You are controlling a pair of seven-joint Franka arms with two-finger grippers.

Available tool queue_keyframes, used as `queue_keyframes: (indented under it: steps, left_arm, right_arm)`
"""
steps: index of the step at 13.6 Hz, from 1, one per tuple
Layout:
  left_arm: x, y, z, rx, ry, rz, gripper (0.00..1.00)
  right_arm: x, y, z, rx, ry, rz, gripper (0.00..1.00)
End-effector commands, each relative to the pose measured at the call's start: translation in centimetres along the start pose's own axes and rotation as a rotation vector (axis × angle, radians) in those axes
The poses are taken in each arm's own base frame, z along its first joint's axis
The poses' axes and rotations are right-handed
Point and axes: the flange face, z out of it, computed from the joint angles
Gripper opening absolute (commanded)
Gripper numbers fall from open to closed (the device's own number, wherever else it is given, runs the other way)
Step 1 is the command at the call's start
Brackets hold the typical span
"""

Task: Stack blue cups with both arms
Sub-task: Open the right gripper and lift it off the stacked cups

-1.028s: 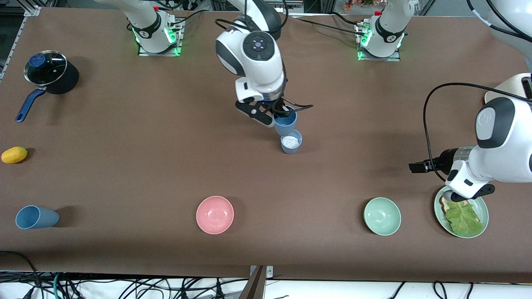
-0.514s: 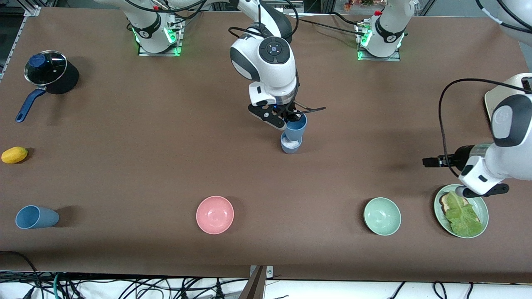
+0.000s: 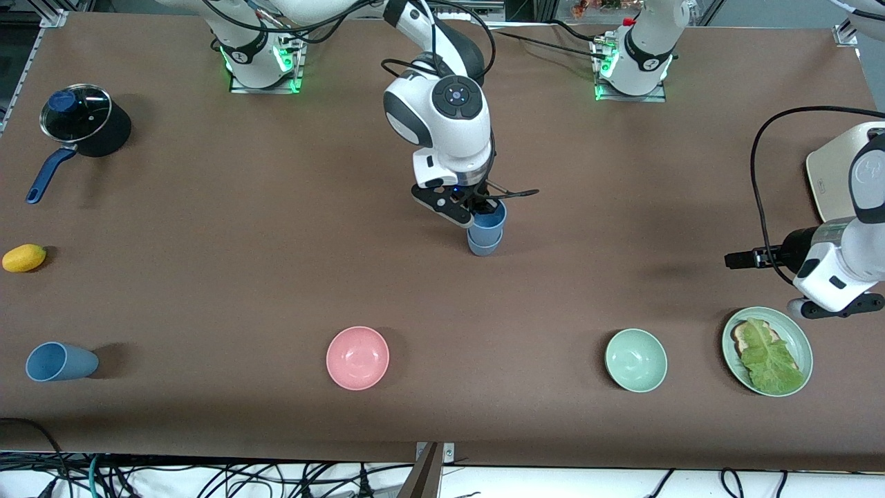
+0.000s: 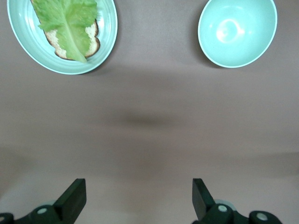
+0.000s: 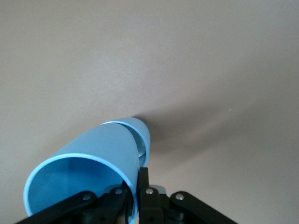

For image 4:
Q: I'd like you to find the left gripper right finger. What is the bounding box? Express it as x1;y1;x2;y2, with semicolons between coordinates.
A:
192;178;281;224

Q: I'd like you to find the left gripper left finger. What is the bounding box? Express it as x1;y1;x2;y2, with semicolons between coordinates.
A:
0;178;87;224

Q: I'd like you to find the toasted bread slice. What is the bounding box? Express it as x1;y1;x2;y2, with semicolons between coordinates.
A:
43;19;101;61

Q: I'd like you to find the mint green plate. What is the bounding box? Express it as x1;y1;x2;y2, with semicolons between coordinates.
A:
7;0;118;76

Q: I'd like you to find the green lettuce leaf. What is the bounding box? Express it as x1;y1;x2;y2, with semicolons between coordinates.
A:
31;0;99;64

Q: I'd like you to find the mint green bowl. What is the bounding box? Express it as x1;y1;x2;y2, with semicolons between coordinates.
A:
198;0;278;69

